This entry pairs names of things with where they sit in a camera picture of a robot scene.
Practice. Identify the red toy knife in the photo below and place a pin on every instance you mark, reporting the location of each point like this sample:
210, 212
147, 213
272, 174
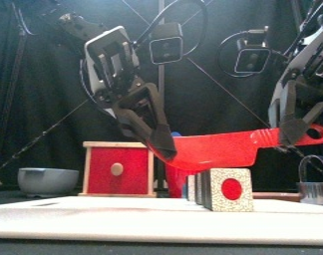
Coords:
214, 149

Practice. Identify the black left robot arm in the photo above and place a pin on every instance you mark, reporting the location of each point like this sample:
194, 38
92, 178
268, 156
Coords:
80, 26

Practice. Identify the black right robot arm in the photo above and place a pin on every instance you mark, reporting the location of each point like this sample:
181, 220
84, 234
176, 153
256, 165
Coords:
318, 13

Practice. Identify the toy sushi piece green centre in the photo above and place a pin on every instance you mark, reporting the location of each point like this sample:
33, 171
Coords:
191, 187

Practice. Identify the pink square plate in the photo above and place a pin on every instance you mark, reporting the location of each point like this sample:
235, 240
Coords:
275, 196

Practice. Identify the toy sushi piece red centre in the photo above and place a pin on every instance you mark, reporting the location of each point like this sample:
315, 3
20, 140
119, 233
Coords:
231, 189

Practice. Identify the white cutting board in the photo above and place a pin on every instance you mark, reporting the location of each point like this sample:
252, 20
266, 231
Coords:
124, 219

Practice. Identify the blue toy spoon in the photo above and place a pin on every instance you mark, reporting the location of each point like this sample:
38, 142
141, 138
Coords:
175, 134

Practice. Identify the wooden box with red face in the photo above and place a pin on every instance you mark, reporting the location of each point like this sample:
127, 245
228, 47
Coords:
117, 169

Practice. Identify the black backdrop cloth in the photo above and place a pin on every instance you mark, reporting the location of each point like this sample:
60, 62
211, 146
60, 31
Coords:
49, 99

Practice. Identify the pale grey bowl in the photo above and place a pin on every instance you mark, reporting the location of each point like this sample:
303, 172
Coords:
46, 181

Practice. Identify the silver vertical frame pole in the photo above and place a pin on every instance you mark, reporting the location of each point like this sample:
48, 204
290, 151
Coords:
161, 74

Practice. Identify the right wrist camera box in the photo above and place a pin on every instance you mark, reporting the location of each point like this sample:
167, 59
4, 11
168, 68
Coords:
252, 59

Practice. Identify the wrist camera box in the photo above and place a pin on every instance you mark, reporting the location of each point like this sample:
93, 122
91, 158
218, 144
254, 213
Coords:
252, 59
167, 45

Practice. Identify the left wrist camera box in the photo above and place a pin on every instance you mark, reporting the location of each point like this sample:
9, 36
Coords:
167, 45

